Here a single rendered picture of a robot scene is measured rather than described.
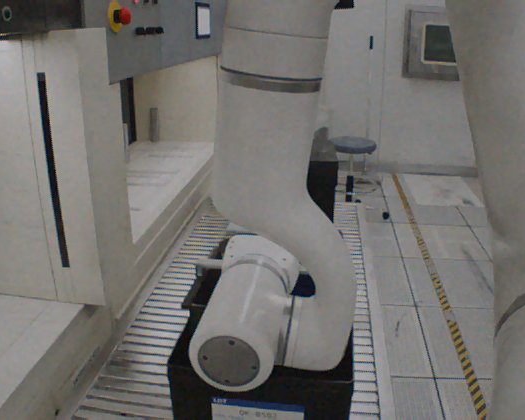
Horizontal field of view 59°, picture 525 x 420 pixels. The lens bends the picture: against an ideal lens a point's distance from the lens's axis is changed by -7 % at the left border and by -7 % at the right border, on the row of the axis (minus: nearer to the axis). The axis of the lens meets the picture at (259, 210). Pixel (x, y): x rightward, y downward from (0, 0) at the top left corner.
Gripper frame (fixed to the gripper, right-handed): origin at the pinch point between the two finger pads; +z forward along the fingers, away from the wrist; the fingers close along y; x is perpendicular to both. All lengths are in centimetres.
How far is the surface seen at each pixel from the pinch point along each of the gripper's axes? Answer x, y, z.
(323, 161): -8, 6, 74
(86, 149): 10.1, -34.1, 9.3
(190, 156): -21, -49, 124
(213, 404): -22.3, -6.6, -14.1
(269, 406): -21.5, 1.8, -14.1
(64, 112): 16.8, -37.6, 9.0
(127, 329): -33, -34, 18
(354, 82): -20, 29, 420
